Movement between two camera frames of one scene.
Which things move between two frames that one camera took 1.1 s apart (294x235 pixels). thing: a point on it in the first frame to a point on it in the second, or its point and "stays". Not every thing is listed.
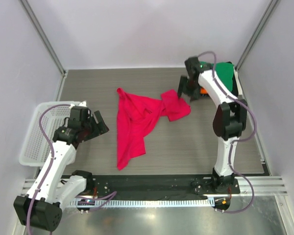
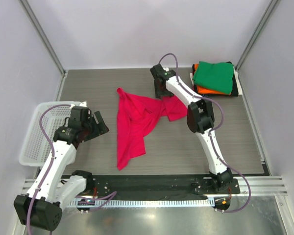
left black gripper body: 90,129 stays
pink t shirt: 137,116 stays
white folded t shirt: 238,83 stays
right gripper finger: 194,97 to 169,93
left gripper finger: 102,127 stays
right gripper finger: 183,85 to 160,95
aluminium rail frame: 265,186 stays
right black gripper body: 192,88 to 158,90
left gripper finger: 99,118 stays
